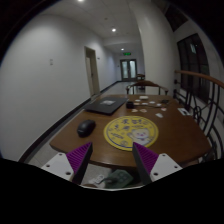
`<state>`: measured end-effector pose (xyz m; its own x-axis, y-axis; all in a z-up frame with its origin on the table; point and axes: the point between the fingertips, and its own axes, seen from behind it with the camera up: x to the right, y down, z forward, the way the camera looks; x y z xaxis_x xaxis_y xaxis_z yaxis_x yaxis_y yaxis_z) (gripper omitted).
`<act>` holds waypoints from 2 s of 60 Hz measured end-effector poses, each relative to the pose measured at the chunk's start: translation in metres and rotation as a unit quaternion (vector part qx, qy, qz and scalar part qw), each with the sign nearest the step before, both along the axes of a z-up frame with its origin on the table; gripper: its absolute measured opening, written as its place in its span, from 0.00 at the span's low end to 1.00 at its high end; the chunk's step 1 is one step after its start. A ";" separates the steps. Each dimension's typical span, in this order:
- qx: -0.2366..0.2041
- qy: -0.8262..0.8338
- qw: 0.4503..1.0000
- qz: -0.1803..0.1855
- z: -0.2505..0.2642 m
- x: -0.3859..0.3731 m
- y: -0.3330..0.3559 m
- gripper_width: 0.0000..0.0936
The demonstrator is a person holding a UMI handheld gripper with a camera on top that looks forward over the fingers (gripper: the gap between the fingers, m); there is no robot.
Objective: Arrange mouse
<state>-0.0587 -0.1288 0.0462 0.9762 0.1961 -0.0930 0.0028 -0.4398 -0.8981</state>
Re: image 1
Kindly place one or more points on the black computer mouse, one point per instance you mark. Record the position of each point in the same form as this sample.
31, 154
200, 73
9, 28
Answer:
85, 128

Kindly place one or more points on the wooden side door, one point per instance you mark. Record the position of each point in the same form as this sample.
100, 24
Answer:
92, 72

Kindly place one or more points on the small black round object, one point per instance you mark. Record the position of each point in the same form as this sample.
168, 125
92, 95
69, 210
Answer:
130, 105

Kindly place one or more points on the wooden chair behind table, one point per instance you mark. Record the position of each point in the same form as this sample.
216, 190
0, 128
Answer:
146, 83

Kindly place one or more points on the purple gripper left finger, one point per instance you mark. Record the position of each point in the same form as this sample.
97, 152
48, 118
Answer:
79, 159

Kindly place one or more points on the green bag under table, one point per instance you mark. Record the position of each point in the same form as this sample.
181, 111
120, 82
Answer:
119, 179

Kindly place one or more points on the round yellow mouse pad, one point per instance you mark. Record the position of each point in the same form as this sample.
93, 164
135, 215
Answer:
122, 132

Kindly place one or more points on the double glass door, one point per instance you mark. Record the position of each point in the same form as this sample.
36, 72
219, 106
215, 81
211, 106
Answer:
128, 69

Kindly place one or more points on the white paper scrap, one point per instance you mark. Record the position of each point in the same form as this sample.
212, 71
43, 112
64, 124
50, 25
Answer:
159, 115

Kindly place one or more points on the curved wooden handrail railing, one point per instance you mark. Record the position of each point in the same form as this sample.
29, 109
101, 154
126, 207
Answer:
203, 97

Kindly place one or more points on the white box on table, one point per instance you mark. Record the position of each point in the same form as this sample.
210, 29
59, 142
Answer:
143, 97

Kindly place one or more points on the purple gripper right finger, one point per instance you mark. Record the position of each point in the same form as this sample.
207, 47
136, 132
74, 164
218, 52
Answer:
145, 160

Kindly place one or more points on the dark closed laptop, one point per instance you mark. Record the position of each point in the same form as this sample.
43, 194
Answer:
106, 105

